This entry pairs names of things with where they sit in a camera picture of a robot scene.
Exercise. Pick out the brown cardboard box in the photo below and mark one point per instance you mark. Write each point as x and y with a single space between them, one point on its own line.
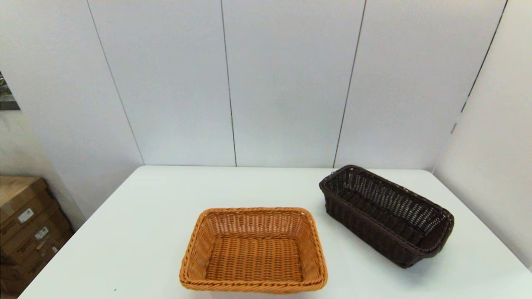
25 243
25 265
18 193

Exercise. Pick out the dark brown wicker basket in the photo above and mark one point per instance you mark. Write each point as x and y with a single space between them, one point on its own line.
386 216

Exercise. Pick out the orange wicker basket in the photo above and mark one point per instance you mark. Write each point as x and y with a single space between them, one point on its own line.
253 257

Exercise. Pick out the dark shelf with green plant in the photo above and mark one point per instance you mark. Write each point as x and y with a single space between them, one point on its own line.
6 99

